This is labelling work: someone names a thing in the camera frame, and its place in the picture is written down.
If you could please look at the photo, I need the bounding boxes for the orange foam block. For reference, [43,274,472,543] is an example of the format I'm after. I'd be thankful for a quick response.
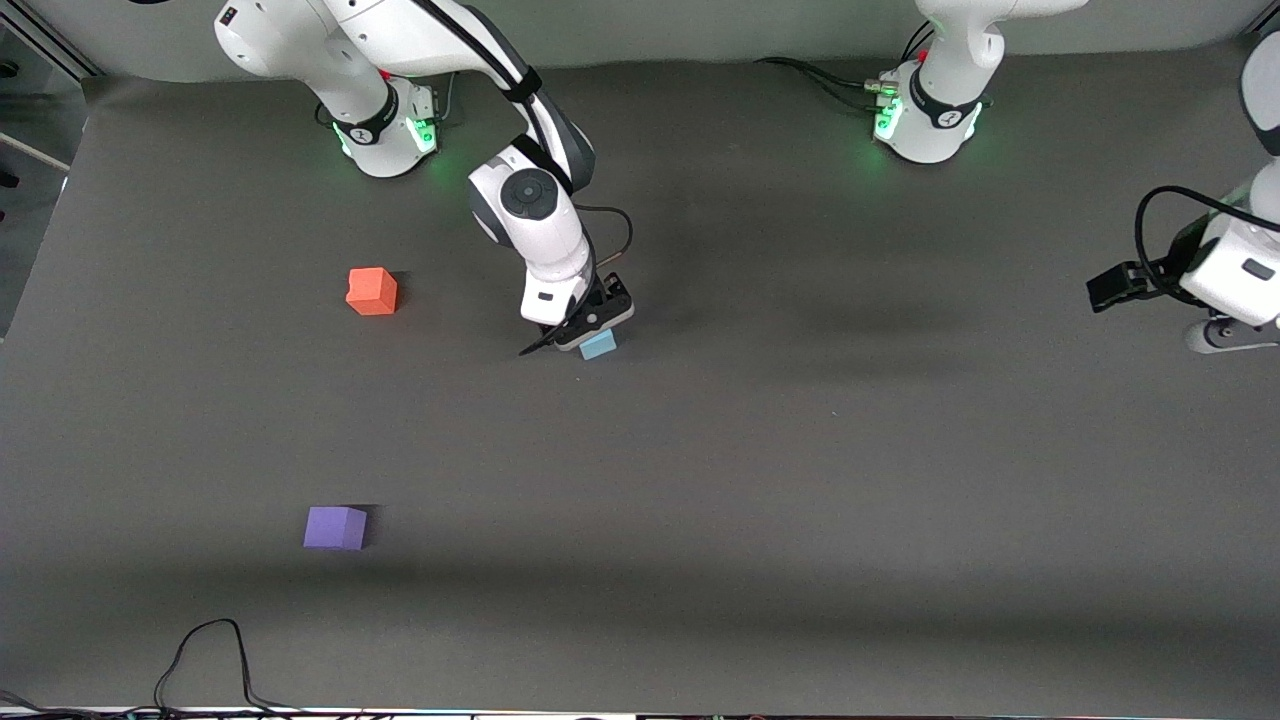
[346,267,399,317]

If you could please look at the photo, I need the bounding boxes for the purple foam block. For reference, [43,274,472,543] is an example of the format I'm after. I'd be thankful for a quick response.
[303,506,369,552]

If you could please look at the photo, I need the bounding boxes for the pale thin bar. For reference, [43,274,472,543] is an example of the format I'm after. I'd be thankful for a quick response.
[0,132,74,172]

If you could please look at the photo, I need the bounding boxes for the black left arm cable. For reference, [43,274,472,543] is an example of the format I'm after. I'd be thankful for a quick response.
[1133,185,1280,301]

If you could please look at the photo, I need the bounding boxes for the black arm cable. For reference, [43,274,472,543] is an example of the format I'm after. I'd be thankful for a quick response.
[410,0,634,273]
[1133,185,1280,301]

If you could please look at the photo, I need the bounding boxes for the black right arm base cables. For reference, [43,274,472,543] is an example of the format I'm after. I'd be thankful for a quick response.
[380,68,461,131]

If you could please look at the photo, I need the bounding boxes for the black arm base cables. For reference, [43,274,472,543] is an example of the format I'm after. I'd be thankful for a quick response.
[380,68,461,131]
[755,22,936,113]

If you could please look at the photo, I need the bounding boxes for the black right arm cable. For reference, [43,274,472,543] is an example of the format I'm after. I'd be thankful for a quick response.
[410,0,634,273]

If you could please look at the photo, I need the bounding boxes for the black left arm base cables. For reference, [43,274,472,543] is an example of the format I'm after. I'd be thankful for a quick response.
[755,22,936,113]

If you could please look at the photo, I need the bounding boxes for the black cable loop on table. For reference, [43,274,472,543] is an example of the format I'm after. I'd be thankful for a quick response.
[155,618,301,713]

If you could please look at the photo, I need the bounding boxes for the aluminium frame rail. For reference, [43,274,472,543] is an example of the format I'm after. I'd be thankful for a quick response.
[0,18,103,81]

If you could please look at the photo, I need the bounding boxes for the tangle of black cables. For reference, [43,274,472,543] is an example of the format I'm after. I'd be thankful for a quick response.
[0,690,471,720]

